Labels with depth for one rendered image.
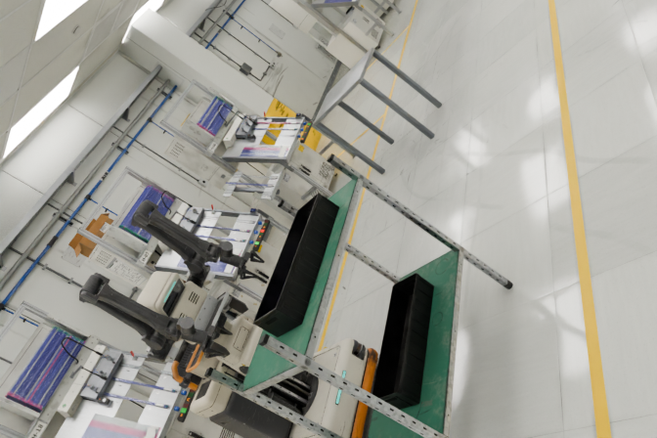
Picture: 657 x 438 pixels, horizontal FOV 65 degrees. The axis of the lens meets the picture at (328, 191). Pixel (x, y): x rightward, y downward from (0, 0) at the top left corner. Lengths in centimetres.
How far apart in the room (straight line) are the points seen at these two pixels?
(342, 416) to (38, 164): 469
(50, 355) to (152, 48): 459
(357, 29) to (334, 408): 632
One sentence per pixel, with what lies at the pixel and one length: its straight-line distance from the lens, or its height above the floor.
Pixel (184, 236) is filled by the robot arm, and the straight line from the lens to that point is 258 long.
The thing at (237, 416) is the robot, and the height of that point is 62.
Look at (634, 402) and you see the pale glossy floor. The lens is 208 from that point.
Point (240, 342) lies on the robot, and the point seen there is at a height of 84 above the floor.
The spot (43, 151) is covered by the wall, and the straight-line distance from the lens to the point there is 666.
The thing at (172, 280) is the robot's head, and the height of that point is 130.
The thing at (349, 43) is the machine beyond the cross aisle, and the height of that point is 40.
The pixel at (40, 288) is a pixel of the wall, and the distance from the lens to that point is 595.
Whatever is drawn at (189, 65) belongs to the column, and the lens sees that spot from 747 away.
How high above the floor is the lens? 163
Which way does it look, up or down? 16 degrees down
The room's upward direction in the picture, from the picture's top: 55 degrees counter-clockwise
